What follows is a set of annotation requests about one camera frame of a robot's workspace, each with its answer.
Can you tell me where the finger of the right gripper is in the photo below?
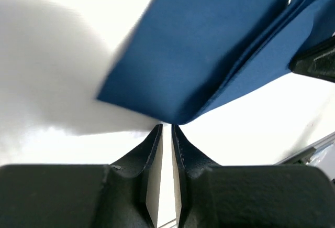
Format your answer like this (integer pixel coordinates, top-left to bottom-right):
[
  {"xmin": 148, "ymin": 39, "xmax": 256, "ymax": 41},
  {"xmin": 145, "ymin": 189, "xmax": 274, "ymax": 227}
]
[{"xmin": 289, "ymin": 36, "xmax": 335, "ymax": 83}]

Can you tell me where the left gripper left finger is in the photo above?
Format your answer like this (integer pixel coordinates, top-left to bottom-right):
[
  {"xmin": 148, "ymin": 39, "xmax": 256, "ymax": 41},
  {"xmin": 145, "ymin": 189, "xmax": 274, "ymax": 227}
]
[{"xmin": 1, "ymin": 124, "xmax": 163, "ymax": 227}]

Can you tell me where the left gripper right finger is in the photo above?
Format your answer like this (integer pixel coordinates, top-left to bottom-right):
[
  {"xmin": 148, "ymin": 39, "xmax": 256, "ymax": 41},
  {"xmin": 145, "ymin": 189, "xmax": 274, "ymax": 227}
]
[{"xmin": 172, "ymin": 125, "xmax": 334, "ymax": 227}]

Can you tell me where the blue paper napkin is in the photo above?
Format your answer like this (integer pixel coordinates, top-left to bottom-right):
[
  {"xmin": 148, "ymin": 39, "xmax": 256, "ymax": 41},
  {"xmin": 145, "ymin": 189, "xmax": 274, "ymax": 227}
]
[{"xmin": 98, "ymin": 0, "xmax": 334, "ymax": 125}]

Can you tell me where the aluminium mounting rail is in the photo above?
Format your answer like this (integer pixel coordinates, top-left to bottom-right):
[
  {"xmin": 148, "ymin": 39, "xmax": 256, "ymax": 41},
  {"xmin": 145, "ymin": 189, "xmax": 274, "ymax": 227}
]
[{"xmin": 276, "ymin": 132, "xmax": 334, "ymax": 165}]

